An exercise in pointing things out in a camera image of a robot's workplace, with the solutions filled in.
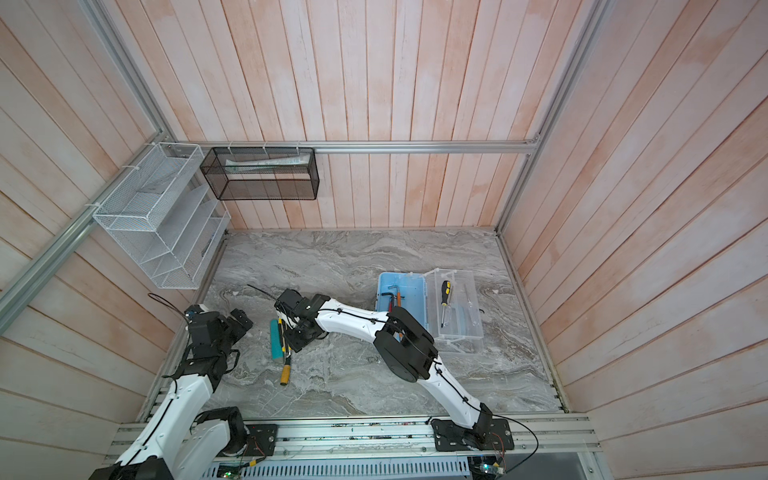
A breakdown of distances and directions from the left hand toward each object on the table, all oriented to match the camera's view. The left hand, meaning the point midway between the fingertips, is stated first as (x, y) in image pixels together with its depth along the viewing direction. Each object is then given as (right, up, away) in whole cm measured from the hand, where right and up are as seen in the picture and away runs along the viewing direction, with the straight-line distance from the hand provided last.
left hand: (235, 325), depth 85 cm
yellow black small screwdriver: (+62, +10, +2) cm, 63 cm away
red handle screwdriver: (+46, +3, +13) cm, 48 cm away
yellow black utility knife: (+14, -8, +2) cm, 16 cm away
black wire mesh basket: (+1, +50, +19) cm, 53 cm away
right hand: (+17, -6, +3) cm, 18 cm away
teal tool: (+10, -6, +5) cm, 13 cm away
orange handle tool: (+49, +6, +13) cm, 51 cm away
